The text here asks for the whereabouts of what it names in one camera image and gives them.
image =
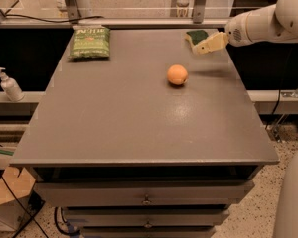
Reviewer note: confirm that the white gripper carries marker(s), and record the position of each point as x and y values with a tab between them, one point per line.
234	34

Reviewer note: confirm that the green and yellow sponge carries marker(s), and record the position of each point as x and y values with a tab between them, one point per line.
196	36

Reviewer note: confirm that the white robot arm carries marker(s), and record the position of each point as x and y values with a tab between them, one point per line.
277	23

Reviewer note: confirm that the green jalapeno chip bag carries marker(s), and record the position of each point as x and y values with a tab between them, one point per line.
90	42

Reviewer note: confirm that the orange fruit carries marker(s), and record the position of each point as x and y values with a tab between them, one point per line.
177	75

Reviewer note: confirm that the grey drawer cabinet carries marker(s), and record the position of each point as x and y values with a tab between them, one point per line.
120	119

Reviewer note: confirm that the bottom grey drawer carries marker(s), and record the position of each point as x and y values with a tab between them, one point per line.
153	232

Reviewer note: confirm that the grey drawer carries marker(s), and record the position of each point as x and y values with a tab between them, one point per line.
145	193
146	217
153	232

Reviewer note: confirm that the top grey drawer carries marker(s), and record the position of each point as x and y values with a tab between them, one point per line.
145	193

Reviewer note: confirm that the white pump dispenser bottle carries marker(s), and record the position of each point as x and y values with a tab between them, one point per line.
10	86

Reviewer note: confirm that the middle grey drawer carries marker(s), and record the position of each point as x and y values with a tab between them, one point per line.
146	217

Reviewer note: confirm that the cardboard box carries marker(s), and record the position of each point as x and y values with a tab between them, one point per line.
14	197

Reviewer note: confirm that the left metal bracket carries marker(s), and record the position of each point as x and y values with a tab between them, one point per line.
73	11

